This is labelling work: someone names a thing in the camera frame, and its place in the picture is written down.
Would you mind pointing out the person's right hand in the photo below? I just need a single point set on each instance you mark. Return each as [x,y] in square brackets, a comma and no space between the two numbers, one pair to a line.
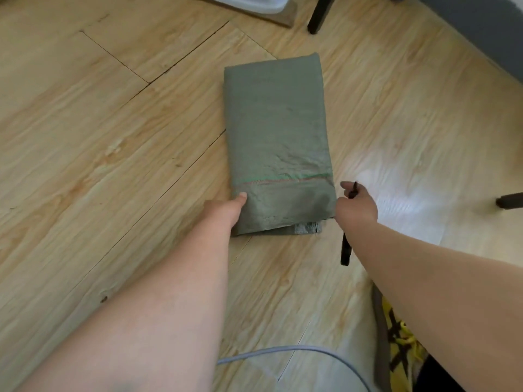
[359,210]

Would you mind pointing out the person's right thumb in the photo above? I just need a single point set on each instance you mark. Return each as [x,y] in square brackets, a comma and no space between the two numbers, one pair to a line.
[347,186]

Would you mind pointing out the black chair leg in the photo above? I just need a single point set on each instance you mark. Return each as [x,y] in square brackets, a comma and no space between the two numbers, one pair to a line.
[320,14]

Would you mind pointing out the yellow black patterned garment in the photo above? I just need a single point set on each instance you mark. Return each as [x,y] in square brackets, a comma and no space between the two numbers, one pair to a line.
[398,347]

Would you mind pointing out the person's right forearm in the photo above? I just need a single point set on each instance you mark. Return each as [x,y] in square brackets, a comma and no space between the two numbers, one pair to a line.
[441,298]

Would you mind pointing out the white plastic container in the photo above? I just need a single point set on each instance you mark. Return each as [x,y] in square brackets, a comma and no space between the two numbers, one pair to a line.
[249,1]

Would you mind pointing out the green woven sack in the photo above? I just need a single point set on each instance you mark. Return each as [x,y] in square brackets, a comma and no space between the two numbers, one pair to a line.
[278,138]

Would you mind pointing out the black furniture leg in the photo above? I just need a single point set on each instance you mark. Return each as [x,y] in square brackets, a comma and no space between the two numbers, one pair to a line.
[510,201]

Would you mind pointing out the person's left forearm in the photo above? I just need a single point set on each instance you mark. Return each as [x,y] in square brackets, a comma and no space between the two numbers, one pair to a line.
[155,314]

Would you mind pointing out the person's left thumb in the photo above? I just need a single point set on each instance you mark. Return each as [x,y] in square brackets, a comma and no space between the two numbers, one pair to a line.
[241,202]

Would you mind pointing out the person's left hand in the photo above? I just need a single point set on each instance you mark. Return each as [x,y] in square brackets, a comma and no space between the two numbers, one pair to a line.
[218,214]

